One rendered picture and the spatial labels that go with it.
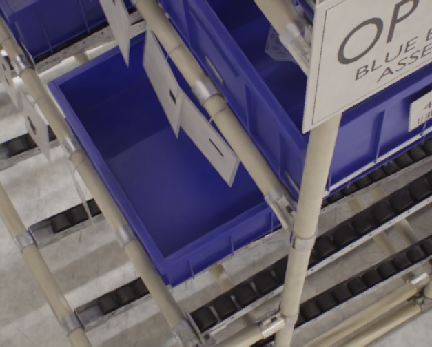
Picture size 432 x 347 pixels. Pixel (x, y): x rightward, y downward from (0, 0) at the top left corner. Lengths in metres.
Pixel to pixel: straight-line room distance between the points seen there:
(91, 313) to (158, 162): 0.38
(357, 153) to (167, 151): 0.50
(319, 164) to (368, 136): 0.18
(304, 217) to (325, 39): 0.44
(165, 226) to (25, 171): 0.94
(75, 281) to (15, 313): 0.15
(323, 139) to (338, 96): 0.10
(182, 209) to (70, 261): 0.81
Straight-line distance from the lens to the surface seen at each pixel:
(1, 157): 2.09
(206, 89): 1.39
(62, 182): 2.52
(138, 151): 1.71
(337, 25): 0.83
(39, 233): 2.01
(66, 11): 1.77
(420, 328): 2.41
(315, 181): 1.14
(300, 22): 0.99
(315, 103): 0.93
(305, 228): 1.27
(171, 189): 1.68
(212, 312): 1.63
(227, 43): 1.20
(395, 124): 1.29
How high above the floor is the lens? 2.27
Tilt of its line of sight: 65 degrees down
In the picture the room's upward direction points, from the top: straight up
